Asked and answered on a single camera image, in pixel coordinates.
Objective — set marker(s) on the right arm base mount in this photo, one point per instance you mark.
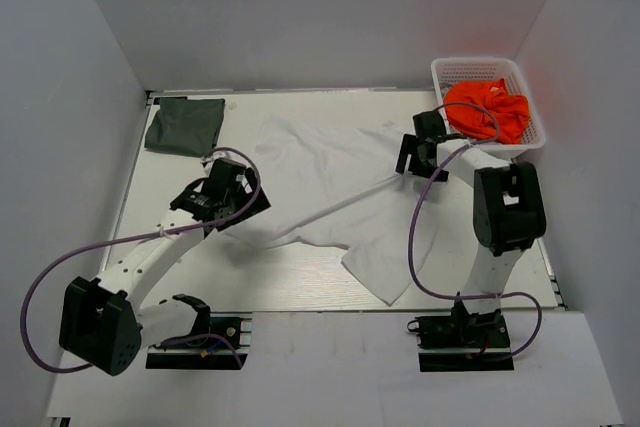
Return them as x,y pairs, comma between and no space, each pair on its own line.
443,347

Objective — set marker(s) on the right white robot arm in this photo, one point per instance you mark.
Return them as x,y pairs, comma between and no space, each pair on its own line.
507,207

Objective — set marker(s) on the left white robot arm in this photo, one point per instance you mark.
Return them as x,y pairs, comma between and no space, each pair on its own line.
105,321

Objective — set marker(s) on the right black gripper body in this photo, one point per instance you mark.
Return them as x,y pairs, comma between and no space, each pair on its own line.
419,142

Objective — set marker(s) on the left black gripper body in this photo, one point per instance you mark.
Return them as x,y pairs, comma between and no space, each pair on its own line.
232,201

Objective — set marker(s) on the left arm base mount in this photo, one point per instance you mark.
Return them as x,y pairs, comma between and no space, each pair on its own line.
225,348

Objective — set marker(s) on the folded dark green t-shirt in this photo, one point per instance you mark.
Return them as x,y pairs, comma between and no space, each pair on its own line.
185,127

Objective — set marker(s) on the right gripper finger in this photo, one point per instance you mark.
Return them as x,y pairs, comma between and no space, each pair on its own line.
423,160
407,150

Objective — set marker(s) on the white plastic basket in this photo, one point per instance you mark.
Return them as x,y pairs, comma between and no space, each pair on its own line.
449,71

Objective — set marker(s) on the orange t-shirt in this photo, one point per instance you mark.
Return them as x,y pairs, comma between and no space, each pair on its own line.
510,110

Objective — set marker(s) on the white t-shirt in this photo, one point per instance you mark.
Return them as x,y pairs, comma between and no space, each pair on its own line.
336,187

